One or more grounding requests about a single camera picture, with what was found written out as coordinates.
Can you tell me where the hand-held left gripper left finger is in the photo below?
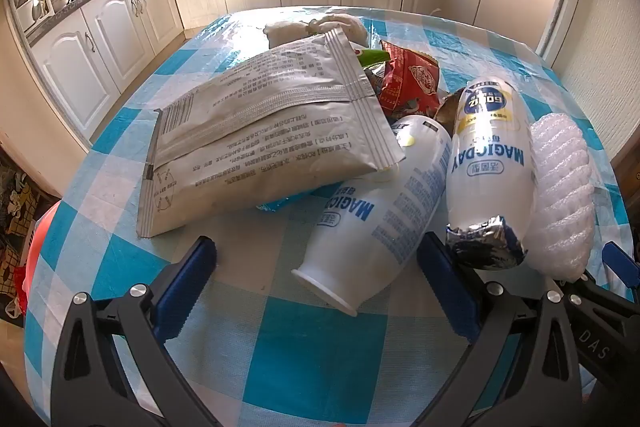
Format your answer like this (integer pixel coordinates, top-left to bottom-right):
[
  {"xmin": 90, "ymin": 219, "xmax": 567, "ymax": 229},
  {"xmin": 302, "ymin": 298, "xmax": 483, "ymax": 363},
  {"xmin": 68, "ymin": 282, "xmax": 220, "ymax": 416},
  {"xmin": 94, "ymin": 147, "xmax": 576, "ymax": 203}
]
[{"xmin": 50, "ymin": 235, "xmax": 236, "ymax": 427}]

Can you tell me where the small green wrapper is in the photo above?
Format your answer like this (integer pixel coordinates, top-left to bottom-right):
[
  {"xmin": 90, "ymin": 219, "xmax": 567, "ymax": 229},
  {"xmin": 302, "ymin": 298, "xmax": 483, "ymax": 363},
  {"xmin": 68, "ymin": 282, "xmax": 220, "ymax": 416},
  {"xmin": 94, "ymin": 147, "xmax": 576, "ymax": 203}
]
[{"xmin": 352, "ymin": 48, "xmax": 392, "ymax": 68}]

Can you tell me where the white bottle with foil cap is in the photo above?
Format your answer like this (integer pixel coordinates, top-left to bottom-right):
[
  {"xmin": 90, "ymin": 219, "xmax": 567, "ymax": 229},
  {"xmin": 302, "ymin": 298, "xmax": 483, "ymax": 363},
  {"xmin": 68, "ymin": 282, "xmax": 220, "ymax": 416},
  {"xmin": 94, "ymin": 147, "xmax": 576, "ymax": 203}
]
[{"xmin": 444, "ymin": 77, "xmax": 537, "ymax": 270}]

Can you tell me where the blue packet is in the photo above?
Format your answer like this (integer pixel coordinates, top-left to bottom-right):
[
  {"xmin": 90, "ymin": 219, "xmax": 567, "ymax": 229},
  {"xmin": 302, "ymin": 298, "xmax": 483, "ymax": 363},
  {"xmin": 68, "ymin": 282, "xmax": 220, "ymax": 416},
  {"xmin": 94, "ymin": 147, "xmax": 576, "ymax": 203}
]
[{"xmin": 256, "ymin": 187, "xmax": 326, "ymax": 214}]

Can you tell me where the patterned floor mat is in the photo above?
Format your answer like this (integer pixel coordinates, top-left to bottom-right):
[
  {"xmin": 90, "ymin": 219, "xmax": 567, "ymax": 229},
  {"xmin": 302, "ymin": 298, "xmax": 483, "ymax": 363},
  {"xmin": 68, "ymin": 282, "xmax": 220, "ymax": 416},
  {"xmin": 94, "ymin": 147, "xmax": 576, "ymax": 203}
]
[{"xmin": 0, "ymin": 152, "xmax": 51, "ymax": 308}]

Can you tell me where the red snack wrapper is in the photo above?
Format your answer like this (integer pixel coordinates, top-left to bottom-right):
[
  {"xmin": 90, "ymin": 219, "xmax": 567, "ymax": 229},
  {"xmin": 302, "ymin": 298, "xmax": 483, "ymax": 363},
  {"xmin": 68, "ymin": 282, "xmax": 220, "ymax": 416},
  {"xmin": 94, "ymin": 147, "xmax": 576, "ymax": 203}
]
[{"xmin": 377, "ymin": 39, "xmax": 441, "ymax": 118}]

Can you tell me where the large grey printed bag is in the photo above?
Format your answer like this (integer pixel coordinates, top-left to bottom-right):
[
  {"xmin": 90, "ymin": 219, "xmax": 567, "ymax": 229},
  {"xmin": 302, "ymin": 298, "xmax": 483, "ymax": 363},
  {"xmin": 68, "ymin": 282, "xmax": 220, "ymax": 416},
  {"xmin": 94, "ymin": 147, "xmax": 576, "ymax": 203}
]
[{"xmin": 136, "ymin": 28, "xmax": 407, "ymax": 239}]

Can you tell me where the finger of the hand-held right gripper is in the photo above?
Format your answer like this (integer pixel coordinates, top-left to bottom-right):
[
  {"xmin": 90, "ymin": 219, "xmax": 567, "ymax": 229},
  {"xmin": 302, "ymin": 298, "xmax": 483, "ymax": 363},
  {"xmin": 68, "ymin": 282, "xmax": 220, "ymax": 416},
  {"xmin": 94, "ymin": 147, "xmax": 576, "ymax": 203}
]
[{"xmin": 580, "ymin": 241, "xmax": 636, "ymax": 308}]

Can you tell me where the blue checkered tablecloth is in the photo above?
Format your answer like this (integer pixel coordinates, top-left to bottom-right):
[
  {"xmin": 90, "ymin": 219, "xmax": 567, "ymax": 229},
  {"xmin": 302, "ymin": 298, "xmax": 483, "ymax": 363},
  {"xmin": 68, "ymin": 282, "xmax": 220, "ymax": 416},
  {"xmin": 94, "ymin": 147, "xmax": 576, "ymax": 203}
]
[{"xmin": 22, "ymin": 7, "xmax": 626, "ymax": 427}]

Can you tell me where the white plastic bottle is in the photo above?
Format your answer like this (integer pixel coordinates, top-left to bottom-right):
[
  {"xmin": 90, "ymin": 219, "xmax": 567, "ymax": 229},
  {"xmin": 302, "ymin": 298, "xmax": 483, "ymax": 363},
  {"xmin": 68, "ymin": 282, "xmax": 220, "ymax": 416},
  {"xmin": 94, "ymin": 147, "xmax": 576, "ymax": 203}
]
[{"xmin": 291, "ymin": 114, "xmax": 453, "ymax": 317}]

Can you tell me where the brown oval scrap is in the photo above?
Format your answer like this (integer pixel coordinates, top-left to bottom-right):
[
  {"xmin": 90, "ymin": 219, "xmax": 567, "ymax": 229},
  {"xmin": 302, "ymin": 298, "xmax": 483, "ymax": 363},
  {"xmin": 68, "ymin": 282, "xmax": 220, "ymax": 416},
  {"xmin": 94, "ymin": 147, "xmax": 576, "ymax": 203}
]
[{"xmin": 434, "ymin": 88, "xmax": 468, "ymax": 138}]

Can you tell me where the orange plastic chair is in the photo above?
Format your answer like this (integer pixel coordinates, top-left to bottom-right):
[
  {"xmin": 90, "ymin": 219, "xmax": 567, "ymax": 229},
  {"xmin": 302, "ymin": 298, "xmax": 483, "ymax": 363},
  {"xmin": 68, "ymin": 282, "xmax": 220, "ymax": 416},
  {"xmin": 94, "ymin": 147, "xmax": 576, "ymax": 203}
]
[{"xmin": 22, "ymin": 202, "xmax": 61, "ymax": 318}]

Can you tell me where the crumpled white plastic bag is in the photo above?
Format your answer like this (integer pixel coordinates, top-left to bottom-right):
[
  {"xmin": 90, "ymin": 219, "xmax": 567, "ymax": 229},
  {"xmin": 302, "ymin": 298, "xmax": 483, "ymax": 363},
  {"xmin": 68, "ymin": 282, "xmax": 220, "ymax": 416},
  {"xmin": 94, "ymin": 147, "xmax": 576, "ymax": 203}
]
[{"xmin": 262, "ymin": 11, "xmax": 371, "ymax": 48}]

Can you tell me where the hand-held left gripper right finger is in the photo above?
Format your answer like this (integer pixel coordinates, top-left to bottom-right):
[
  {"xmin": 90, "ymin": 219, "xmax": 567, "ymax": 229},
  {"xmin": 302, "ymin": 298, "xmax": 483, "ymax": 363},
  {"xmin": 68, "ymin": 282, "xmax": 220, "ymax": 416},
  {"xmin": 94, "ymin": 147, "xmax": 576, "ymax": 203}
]
[{"xmin": 416, "ymin": 231, "xmax": 583, "ymax": 427}]

